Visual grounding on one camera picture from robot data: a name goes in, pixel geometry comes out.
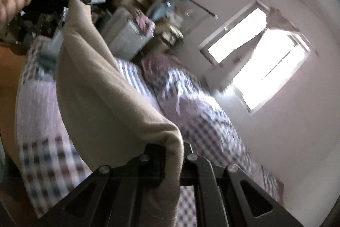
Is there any beige long-sleeve garment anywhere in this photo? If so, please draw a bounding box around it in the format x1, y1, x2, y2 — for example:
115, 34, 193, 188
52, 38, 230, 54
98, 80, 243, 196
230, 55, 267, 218
56, 0, 184, 226

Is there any black clothes rack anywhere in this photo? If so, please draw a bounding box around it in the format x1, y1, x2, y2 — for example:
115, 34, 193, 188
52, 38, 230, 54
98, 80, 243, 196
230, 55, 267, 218
181, 0, 218, 37

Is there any person's left hand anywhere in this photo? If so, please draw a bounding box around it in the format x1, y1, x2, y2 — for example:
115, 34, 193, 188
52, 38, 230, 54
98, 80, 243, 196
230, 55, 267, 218
0, 0, 36, 33

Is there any white striped storage box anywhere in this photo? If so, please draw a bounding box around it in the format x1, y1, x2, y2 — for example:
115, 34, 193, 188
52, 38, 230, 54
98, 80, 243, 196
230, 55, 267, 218
100, 6, 153, 61

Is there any checkered bed sheet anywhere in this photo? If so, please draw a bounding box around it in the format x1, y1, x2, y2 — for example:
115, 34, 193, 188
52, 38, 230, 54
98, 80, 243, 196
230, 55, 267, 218
14, 35, 200, 227

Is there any pink cloth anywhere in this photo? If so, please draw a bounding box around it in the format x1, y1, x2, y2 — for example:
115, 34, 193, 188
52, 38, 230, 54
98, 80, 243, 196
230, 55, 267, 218
131, 9, 156, 36

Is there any checkered rolled duvet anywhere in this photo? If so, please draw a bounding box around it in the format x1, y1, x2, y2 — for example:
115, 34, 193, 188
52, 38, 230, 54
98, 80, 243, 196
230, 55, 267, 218
141, 53, 284, 204

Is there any white patterned curtain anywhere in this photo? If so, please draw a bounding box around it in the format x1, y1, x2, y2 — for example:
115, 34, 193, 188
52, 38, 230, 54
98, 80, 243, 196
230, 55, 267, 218
205, 7, 300, 92

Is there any window with frame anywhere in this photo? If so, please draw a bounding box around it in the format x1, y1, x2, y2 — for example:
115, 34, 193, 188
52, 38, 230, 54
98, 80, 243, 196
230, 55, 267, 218
200, 1, 315, 113

